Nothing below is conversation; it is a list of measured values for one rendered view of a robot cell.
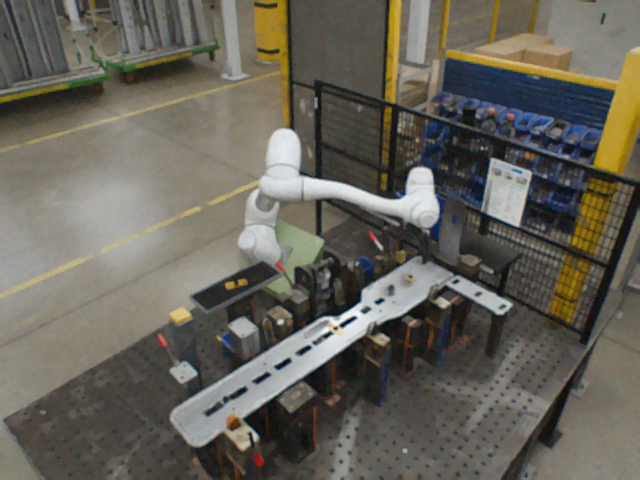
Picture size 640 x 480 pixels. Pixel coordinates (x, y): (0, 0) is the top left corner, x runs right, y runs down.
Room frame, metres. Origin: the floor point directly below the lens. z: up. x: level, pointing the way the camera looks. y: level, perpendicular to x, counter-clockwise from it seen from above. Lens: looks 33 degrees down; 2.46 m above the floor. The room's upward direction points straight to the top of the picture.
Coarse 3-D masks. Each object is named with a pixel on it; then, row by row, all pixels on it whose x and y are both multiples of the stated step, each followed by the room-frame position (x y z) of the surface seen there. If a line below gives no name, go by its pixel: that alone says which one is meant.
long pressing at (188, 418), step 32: (384, 288) 1.85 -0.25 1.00; (416, 288) 1.85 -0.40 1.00; (320, 320) 1.63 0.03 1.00; (384, 320) 1.65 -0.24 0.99; (288, 352) 1.45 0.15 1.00; (320, 352) 1.45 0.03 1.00; (224, 384) 1.29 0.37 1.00; (288, 384) 1.30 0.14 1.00; (192, 416) 1.16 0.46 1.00; (224, 416) 1.16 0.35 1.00
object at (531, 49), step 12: (516, 36) 6.76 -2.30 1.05; (528, 36) 6.76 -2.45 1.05; (540, 36) 6.76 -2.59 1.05; (480, 48) 6.14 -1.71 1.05; (492, 48) 6.14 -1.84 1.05; (504, 48) 6.14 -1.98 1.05; (516, 48) 6.14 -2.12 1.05; (528, 48) 6.15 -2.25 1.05; (540, 48) 6.15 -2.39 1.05; (552, 48) 6.15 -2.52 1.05; (564, 48) 6.15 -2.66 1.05; (516, 60) 6.05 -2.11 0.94; (528, 60) 6.07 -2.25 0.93; (540, 60) 5.97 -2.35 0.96; (552, 60) 5.88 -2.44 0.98; (564, 60) 5.98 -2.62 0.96; (576, 72) 6.30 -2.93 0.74
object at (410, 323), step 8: (408, 320) 1.65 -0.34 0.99; (416, 320) 1.65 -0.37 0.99; (408, 328) 1.62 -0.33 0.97; (416, 328) 1.62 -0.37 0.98; (400, 336) 1.65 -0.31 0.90; (408, 336) 1.62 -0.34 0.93; (416, 336) 1.61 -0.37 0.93; (408, 344) 1.62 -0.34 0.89; (400, 352) 1.65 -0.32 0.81; (408, 352) 1.62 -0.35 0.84; (400, 360) 1.64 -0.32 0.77; (408, 360) 1.62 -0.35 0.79; (392, 368) 1.65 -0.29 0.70; (400, 368) 1.64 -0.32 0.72; (408, 368) 1.61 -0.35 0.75; (408, 376) 1.61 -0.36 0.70
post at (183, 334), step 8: (184, 320) 1.48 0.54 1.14; (192, 320) 1.49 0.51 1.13; (176, 328) 1.45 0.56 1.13; (184, 328) 1.46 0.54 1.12; (192, 328) 1.48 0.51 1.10; (176, 336) 1.46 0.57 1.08; (184, 336) 1.46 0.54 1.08; (192, 336) 1.48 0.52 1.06; (176, 344) 1.49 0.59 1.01; (184, 344) 1.45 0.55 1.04; (192, 344) 1.48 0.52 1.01; (184, 352) 1.45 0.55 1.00; (192, 352) 1.48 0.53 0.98; (184, 360) 1.45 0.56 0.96; (192, 360) 1.47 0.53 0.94; (200, 376) 1.49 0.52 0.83; (200, 384) 1.48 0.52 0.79
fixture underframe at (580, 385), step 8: (592, 352) 2.18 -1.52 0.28; (584, 360) 2.14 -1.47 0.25; (584, 368) 2.15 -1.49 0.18; (576, 376) 2.06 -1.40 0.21; (576, 384) 2.14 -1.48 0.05; (584, 384) 2.18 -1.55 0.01; (576, 392) 2.12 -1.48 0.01; (552, 408) 1.83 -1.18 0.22; (544, 416) 1.77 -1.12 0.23; (544, 424) 1.75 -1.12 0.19; (536, 432) 1.59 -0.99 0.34; (528, 440) 1.57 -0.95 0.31; (528, 448) 1.56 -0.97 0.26; (520, 456) 1.54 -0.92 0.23; (528, 456) 1.61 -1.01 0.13; (512, 464) 1.49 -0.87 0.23; (520, 464) 1.57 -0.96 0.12; (528, 464) 1.64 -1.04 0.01; (512, 472) 1.47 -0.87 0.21; (520, 472) 1.56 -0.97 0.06; (528, 472) 1.60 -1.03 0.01
